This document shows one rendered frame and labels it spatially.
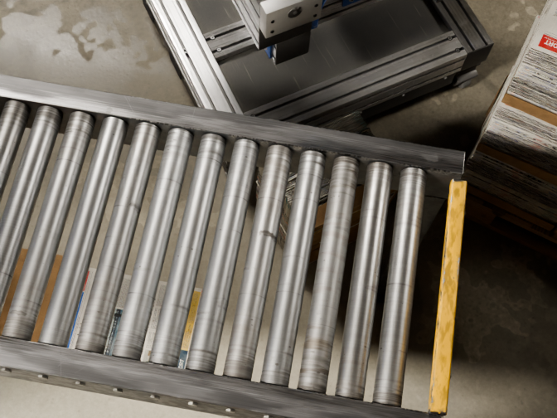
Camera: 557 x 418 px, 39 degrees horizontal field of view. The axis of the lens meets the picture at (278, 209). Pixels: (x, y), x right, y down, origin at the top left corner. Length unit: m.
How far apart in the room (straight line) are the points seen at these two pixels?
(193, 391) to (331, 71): 1.21
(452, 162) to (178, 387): 0.66
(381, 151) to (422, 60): 0.85
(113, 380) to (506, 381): 1.23
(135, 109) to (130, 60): 1.03
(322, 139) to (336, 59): 0.83
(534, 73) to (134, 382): 1.01
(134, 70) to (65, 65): 0.22
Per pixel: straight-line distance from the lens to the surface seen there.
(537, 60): 1.73
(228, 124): 1.54
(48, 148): 1.58
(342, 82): 2.29
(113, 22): 2.69
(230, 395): 1.37
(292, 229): 1.46
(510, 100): 1.86
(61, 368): 1.42
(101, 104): 1.59
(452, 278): 1.44
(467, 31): 2.44
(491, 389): 2.28
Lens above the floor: 2.15
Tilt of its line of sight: 67 degrees down
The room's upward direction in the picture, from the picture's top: 5 degrees clockwise
